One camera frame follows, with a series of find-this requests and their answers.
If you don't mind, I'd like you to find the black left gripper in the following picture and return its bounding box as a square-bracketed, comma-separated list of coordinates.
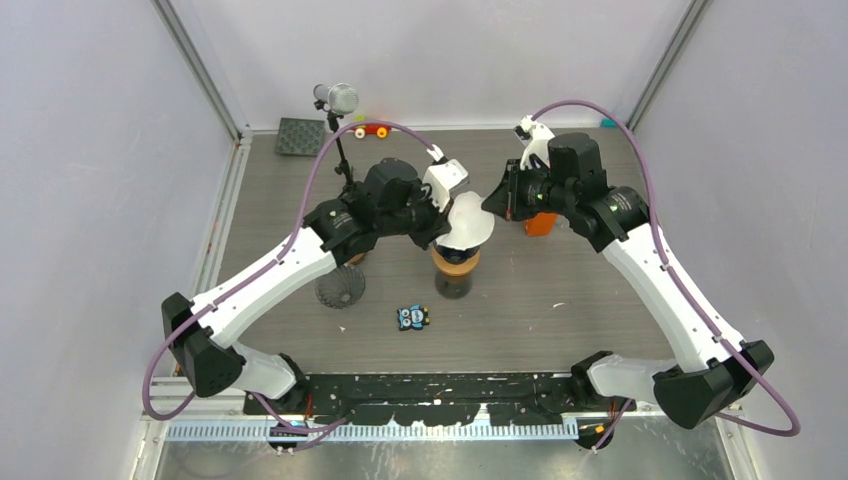
[378, 179, 454, 252]

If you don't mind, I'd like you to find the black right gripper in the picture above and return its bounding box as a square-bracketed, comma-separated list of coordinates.
[482, 157, 574, 222]

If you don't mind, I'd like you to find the white paper coffee filter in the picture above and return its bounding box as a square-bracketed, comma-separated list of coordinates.
[434, 191, 495, 250]

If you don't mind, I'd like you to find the blue glass dripper cone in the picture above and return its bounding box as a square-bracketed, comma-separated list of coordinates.
[436, 246, 480, 265]

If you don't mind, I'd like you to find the light wooden dripper ring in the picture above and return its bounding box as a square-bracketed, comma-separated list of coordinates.
[430, 246, 482, 278]

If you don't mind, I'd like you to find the smoky glass carafe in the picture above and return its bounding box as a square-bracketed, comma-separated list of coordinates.
[434, 271, 473, 300]

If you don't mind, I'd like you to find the grey glass dripper cone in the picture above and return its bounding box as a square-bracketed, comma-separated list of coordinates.
[315, 265, 366, 310]

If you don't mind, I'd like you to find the silver microphone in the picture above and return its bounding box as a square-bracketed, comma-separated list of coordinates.
[313, 83, 359, 193]

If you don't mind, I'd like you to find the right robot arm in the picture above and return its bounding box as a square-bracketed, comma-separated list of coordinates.
[482, 132, 774, 429]

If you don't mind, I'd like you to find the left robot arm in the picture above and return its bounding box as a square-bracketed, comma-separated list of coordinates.
[161, 158, 468, 414]

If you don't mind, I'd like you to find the orange coffee filter box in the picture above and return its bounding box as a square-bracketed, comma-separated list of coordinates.
[523, 213, 559, 237]

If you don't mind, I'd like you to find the colourful toy car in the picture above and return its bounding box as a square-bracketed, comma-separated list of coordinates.
[354, 123, 392, 139]

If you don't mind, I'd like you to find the blue owl figure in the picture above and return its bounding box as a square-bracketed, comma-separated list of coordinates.
[397, 304, 430, 331]

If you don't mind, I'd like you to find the dark perforated square tray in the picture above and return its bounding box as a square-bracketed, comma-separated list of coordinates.
[274, 117, 326, 157]

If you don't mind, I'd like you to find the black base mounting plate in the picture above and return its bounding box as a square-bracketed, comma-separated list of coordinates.
[243, 372, 627, 427]

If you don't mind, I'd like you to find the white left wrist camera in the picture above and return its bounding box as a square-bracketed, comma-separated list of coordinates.
[422, 144, 469, 212]

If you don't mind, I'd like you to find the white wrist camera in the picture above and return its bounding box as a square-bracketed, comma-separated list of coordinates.
[514, 115, 555, 170]
[422, 144, 469, 212]

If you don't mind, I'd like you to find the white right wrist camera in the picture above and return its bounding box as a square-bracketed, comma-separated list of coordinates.
[514, 115, 555, 170]

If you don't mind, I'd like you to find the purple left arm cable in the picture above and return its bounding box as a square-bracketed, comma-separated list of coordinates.
[141, 120, 446, 453]

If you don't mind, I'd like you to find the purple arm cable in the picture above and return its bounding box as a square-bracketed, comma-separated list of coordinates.
[527, 99, 802, 452]
[141, 120, 446, 453]

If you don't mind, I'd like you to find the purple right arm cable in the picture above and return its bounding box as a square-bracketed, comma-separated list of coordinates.
[527, 99, 802, 452]

